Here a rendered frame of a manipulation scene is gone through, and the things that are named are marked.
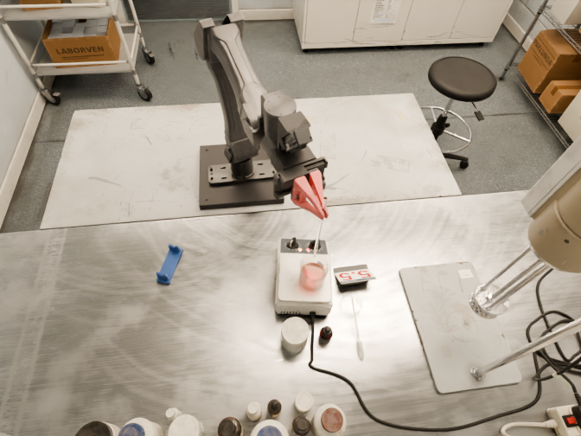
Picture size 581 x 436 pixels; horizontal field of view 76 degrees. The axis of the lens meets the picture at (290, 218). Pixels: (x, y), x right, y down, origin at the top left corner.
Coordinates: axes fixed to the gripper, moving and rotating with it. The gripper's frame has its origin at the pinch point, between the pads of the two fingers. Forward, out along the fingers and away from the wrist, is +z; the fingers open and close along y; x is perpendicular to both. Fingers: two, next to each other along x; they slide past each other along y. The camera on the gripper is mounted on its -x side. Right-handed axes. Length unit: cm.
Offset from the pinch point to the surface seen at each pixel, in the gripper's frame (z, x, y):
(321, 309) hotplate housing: 6.8, 29.3, -0.3
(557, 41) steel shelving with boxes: -101, 82, 250
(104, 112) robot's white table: -87, 35, -32
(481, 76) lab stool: -73, 61, 142
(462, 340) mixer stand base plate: 26, 33, 27
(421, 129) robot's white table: -35, 35, 64
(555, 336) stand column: 33.2, 4.8, 24.1
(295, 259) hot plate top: -5.6, 25.8, -0.9
